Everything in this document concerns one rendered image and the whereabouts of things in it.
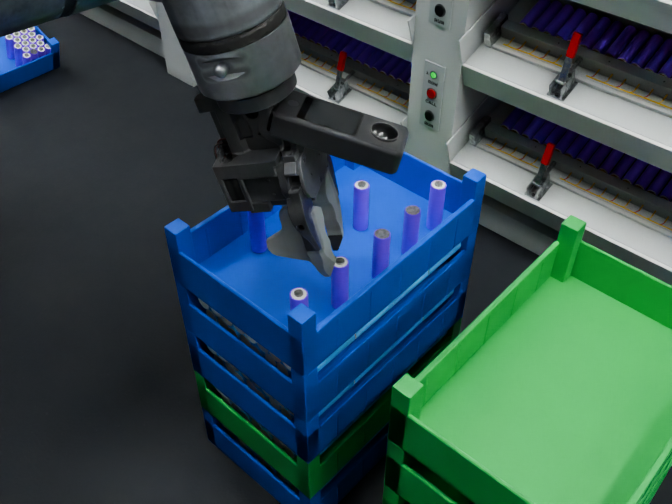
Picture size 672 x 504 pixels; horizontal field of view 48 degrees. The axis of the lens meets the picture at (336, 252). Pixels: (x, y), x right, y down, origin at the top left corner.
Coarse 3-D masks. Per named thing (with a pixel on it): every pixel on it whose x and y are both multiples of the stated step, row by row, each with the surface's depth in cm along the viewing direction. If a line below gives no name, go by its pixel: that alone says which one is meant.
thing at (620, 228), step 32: (480, 128) 129; (512, 128) 128; (544, 128) 127; (480, 160) 129; (512, 160) 127; (544, 160) 119; (576, 160) 122; (608, 160) 121; (640, 160) 119; (512, 192) 124; (544, 192) 122; (576, 192) 121; (608, 192) 120; (640, 192) 116; (608, 224) 117; (640, 224) 116; (640, 256) 113
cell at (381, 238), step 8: (376, 232) 79; (384, 232) 79; (376, 240) 79; (384, 240) 78; (376, 248) 80; (384, 248) 79; (376, 256) 80; (384, 256) 80; (376, 264) 81; (384, 264) 81; (376, 272) 82
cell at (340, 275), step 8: (336, 264) 76; (344, 264) 76; (336, 272) 76; (344, 272) 76; (336, 280) 77; (344, 280) 77; (336, 288) 78; (344, 288) 78; (336, 296) 79; (344, 296) 79; (336, 304) 79
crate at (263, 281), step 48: (384, 192) 94; (480, 192) 86; (192, 240) 82; (240, 240) 88; (432, 240) 82; (192, 288) 81; (240, 288) 82; (288, 288) 82; (384, 288) 78; (288, 336) 72; (336, 336) 75
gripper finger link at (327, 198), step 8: (328, 168) 73; (328, 176) 73; (328, 184) 73; (320, 192) 72; (328, 192) 73; (336, 192) 75; (320, 200) 73; (328, 200) 72; (336, 200) 75; (328, 208) 74; (336, 208) 75; (328, 216) 75; (336, 216) 74; (328, 224) 75; (336, 224) 75; (328, 232) 76; (336, 232) 76; (336, 240) 76; (336, 248) 77
